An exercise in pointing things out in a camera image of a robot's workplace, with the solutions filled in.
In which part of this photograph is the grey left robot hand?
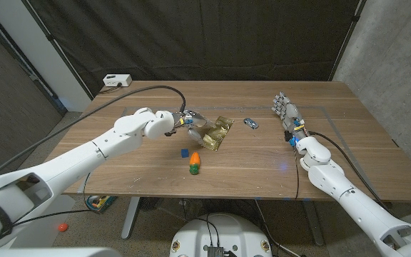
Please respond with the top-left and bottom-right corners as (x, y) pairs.
(181, 109), (217, 146)

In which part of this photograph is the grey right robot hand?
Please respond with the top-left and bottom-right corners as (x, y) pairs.
(271, 91), (306, 129)

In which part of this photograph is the gold foil envelope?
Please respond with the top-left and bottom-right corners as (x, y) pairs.
(201, 116), (235, 151)

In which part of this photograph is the orange and green toy carrot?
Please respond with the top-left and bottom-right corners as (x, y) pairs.
(188, 151), (202, 176)

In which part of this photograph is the small blue toy car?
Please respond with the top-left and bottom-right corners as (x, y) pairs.
(243, 117), (260, 130)

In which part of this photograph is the colourful toy box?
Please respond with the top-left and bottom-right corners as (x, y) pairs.
(85, 194), (118, 214)

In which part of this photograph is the black backdrop curtain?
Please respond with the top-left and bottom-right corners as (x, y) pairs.
(21, 0), (367, 97)

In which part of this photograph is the white power strip box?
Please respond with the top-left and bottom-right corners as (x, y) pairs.
(102, 74), (133, 88)

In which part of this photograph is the black backdrop stand pole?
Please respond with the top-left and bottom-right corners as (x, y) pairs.
(328, 0), (367, 82)
(21, 0), (95, 100)

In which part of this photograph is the white table leg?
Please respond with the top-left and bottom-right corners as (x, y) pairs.
(302, 199), (325, 246)
(121, 196), (141, 240)

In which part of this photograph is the white robot torso base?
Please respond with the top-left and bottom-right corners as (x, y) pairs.
(169, 213), (273, 257)

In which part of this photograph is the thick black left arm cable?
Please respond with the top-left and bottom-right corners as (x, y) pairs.
(0, 84), (187, 183)

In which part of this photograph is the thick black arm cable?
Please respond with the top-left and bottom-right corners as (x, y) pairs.
(0, 84), (187, 183)
(308, 131), (394, 211)

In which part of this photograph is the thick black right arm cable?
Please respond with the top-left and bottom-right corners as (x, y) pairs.
(308, 131), (394, 211)

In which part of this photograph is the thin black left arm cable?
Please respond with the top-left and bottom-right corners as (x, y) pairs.
(11, 171), (101, 228)

